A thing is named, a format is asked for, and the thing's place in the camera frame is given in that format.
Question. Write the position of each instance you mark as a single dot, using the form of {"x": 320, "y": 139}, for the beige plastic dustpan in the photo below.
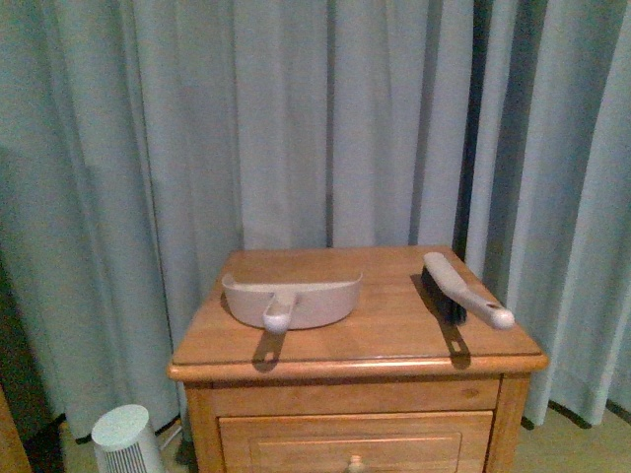
{"x": 280, "y": 307}

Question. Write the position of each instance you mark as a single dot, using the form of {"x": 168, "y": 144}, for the wooden nightstand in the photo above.
{"x": 392, "y": 382}

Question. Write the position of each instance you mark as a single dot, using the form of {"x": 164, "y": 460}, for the light blue-grey curtain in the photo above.
{"x": 142, "y": 141}

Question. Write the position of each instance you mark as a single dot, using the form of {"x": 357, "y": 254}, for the round wooden upper drawer knob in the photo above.
{"x": 356, "y": 465}

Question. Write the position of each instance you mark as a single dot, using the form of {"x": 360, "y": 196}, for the small white fan heater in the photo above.
{"x": 124, "y": 441}

